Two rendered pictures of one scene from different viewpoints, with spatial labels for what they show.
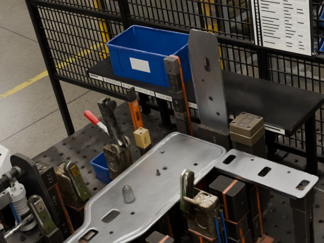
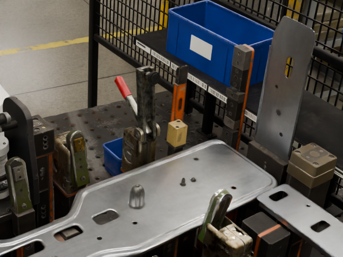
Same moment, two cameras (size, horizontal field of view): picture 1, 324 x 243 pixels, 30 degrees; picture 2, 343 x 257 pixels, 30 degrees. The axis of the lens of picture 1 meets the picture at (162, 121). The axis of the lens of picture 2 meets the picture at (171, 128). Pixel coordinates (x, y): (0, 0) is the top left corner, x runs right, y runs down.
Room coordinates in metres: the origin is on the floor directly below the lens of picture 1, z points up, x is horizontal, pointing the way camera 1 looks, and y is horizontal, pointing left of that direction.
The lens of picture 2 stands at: (0.27, 0.04, 1.85)
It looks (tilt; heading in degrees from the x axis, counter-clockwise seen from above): 32 degrees down; 2
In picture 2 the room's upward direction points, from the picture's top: 6 degrees clockwise
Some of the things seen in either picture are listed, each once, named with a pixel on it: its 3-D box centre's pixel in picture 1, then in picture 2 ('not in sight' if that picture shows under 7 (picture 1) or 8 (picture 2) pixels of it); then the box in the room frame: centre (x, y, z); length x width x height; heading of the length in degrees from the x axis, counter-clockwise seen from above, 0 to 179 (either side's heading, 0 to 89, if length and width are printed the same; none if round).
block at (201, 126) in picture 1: (220, 165); (260, 200); (1.58, -0.16, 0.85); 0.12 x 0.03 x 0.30; 43
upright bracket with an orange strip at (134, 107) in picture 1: (145, 154); (173, 155); (1.59, 0.07, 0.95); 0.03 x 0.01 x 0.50; 133
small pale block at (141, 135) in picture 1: (151, 177); (171, 185); (1.55, 0.07, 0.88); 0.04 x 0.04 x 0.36; 43
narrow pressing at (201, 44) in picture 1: (208, 82); (282, 90); (1.58, -0.16, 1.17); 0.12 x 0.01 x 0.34; 43
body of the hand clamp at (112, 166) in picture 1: (126, 188); (136, 189); (1.53, 0.15, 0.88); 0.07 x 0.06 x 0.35; 43
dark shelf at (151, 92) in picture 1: (194, 84); (258, 92); (1.85, -0.14, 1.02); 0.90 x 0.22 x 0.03; 43
